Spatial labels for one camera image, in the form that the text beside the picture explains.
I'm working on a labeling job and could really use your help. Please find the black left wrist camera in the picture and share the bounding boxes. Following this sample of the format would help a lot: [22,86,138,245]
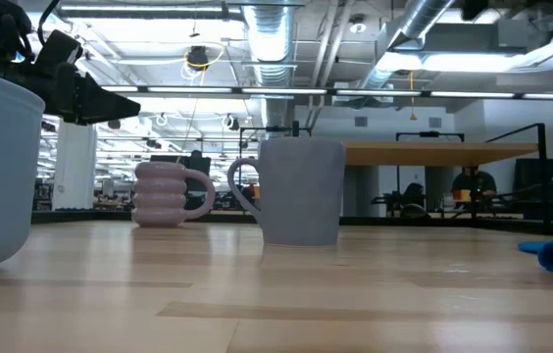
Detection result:
[34,28,84,70]

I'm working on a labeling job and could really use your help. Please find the white column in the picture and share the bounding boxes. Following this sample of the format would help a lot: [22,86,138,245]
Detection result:
[52,120,98,211]

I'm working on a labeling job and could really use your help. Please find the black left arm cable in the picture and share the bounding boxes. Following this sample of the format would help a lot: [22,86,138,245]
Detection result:
[35,0,62,48]

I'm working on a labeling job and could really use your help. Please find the black cabinet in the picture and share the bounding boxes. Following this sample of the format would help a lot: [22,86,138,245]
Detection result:
[514,157,553,222]

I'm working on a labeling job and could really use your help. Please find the pink ribbed mug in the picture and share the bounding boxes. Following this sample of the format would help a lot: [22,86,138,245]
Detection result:
[130,161,217,228]

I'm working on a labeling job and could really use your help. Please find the LED light bar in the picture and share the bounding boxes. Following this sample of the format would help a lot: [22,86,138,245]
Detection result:
[99,85,553,101]

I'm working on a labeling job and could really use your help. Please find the person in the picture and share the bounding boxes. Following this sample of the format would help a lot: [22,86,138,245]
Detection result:
[401,181,427,217]
[451,165,498,202]

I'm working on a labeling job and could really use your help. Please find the grey lavender mug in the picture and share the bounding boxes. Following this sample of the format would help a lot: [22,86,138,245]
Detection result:
[226,137,347,247]

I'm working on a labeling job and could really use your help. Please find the wooden shelf with black frame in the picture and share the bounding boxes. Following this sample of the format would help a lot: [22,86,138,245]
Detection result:
[289,121,550,235]

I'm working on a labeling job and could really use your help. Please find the round silver ceiling duct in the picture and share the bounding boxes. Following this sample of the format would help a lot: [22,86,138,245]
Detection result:
[241,4,298,141]

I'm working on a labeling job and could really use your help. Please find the black ceiling camera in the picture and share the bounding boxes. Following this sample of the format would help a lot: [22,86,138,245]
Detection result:
[185,45,211,70]

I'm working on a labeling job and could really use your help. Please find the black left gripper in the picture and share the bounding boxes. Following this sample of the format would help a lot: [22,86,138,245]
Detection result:
[9,61,141,126]

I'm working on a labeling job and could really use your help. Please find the slanted silver ceiling duct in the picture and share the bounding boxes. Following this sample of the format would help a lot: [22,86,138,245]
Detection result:
[354,0,457,92]

